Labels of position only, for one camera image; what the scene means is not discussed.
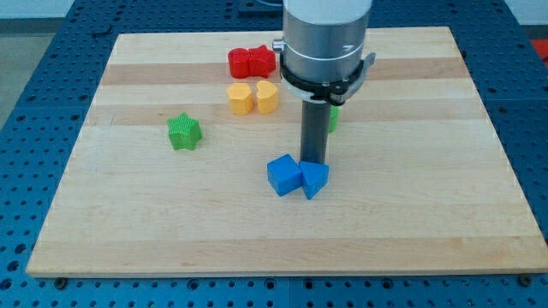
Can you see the blue cube block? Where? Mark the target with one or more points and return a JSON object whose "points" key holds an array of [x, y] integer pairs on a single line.
{"points": [[284, 175]]}

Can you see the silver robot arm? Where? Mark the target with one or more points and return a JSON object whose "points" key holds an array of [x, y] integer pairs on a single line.
{"points": [[323, 39]]}

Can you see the blue triangular block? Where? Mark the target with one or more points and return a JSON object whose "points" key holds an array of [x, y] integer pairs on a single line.
{"points": [[314, 177]]}

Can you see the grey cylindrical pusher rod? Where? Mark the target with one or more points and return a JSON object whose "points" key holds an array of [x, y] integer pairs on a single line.
{"points": [[315, 122]]}

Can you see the yellow heart block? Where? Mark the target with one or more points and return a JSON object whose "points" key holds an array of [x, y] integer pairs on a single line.
{"points": [[267, 95]]}

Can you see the yellow pentagon block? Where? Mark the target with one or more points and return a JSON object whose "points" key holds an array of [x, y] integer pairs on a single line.
{"points": [[240, 96]]}

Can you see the green block behind rod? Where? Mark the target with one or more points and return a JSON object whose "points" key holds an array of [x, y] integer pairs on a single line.
{"points": [[333, 119]]}

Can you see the green star block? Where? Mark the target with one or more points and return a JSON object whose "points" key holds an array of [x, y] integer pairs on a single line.
{"points": [[184, 132]]}

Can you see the red star block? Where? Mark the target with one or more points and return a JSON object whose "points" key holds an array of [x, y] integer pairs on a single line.
{"points": [[262, 61]]}

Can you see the red cylinder block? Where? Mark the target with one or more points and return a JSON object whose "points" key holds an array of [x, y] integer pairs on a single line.
{"points": [[238, 59]]}

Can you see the wooden board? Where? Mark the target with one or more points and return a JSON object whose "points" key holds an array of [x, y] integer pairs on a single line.
{"points": [[419, 183]]}

